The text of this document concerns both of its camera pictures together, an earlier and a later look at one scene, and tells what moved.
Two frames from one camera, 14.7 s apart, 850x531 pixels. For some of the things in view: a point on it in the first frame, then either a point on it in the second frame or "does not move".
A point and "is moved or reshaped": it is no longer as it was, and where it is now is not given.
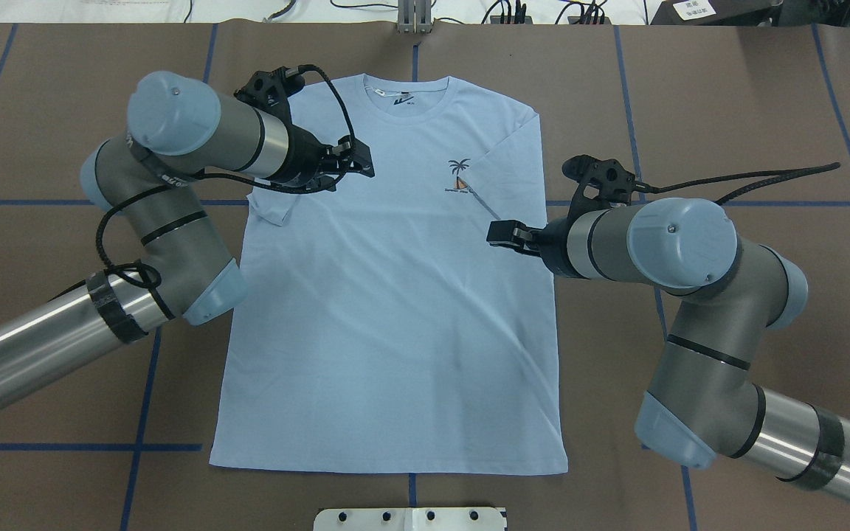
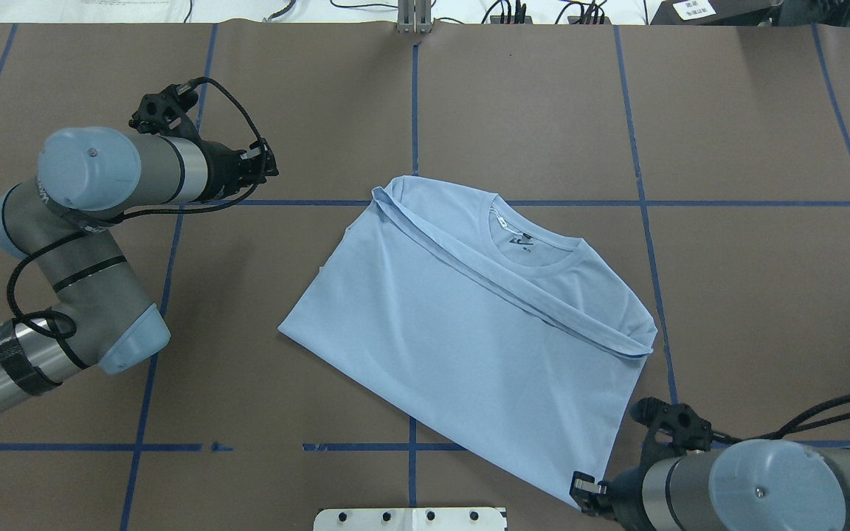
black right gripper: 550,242 → 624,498
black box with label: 716,12 does not move
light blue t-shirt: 400,321 is moved or reshaped
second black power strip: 589,20 does not move
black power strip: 496,19 does not move
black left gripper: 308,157 → 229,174
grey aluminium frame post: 415,16 does not move
